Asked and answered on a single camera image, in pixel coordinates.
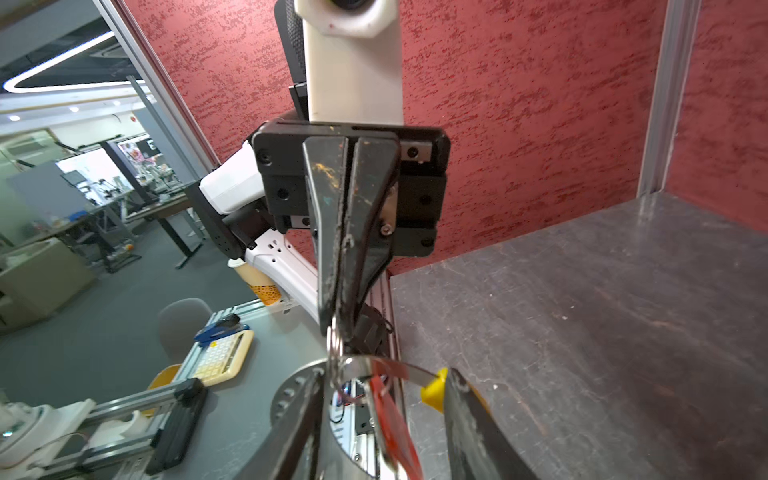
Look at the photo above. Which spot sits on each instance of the paper coffee cup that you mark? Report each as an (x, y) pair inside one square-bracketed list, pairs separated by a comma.
[(261, 285)]

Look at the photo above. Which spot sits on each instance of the aluminium corner post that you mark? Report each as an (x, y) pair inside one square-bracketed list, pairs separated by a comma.
[(674, 56), (188, 134)]

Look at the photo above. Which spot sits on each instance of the left aluminium corner post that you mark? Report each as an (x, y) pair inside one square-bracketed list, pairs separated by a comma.
[(188, 134)]

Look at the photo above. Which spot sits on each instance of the white robot base outside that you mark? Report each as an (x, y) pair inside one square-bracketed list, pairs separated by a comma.
[(33, 436)]

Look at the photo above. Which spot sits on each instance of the beige sofa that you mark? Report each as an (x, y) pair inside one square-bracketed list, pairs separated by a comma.
[(38, 280)]

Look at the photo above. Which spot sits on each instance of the blue stapler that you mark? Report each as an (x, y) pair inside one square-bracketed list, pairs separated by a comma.
[(226, 326)]

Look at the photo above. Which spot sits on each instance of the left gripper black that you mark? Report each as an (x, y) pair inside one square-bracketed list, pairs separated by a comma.
[(349, 180)]

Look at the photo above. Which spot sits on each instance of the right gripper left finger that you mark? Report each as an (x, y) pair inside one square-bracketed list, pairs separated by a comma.
[(291, 449)]

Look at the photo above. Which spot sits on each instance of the cream calculator keyboard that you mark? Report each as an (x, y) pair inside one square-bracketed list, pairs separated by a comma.
[(223, 359)]

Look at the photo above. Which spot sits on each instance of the metal keyring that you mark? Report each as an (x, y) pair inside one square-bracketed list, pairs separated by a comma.
[(333, 461)]

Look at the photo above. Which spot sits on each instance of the right aluminium corner post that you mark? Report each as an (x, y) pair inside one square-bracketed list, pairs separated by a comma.
[(674, 56)]

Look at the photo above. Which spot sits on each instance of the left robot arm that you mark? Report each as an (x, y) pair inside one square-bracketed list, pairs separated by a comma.
[(231, 202)]

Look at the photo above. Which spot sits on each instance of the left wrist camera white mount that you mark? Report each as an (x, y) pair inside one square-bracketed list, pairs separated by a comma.
[(353, 61)]

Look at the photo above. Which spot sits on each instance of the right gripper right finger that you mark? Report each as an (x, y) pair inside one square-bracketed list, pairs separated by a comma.
[(477, 448)]

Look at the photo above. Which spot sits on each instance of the yellow capped key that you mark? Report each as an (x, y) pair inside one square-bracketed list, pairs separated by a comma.
[(433, 394)]

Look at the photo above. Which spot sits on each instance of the red capped key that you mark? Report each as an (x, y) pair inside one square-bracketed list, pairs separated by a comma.
[(392, 434)]

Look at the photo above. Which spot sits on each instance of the grey office chair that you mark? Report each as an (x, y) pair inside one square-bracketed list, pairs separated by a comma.
[(177, 325)]

